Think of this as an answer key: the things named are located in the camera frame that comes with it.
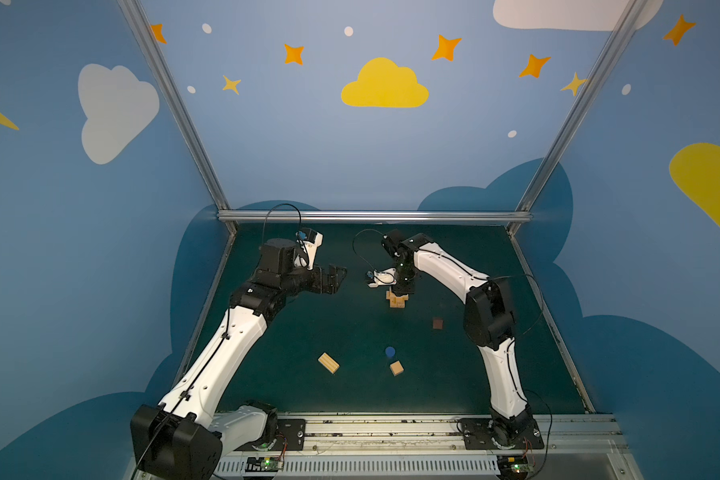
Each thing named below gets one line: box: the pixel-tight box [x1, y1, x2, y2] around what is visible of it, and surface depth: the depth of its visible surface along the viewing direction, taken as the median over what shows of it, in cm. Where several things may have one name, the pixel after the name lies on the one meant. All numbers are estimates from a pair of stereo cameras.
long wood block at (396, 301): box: [386, 291, 409, 307], surface depth 99 cm
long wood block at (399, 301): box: [394, 296, 409, 308], surface depth 99 cm
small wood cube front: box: [389, 360, 404, 377], surface depth 86 cm
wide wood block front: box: [318, 352, 340, 374], surface depth 88 cm
